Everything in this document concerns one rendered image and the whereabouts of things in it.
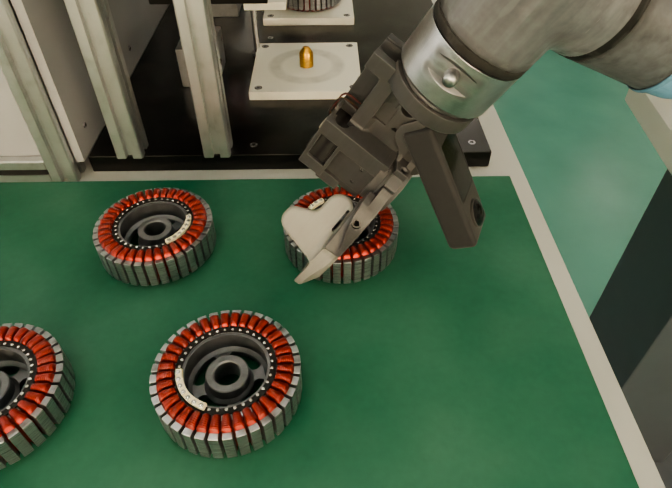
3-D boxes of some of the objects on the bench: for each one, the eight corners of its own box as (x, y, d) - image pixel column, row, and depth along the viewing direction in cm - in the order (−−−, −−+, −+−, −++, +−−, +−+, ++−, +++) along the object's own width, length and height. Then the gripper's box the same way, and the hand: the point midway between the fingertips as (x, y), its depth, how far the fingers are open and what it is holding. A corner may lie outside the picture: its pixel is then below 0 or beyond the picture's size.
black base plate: (418, -20, 111) (419, -31, 109) (488, 167, 65) (492, 151, 63) (188, -18, 110) (186, -30, 109) (93, 172, 64) (87, 156, 62)
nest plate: (350, -8, 100) (350, -15, 99) (354, 25, 89) (354, 17, 89) (269, -8, 100) (268, -15, 99) (263, 25, 89) (262, 18, 88)
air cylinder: (243, 0, 97) (239, -33, 93) (238, 17, 92) (234, -17, 88) (215, 0, 97) (210, -32, 93) (208, 17, 92) (203, -17, 88)
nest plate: (356, 49, 83) (357, 41, 82) (362, 99, 72) (362, 90, 71) (258, 50, 83) (257, 42, 82) (249, 100, 72) (248, 92, 71)
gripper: (426, -7, 45) (321, 140, 60) (327, 103, 32) (224, 256, 47) (504, 58, 46) (382, 187, 61) (439, 192, 33) (303, 315, 48)
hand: (335, 236), depth 54 cm, fingers open, 14 cm apart
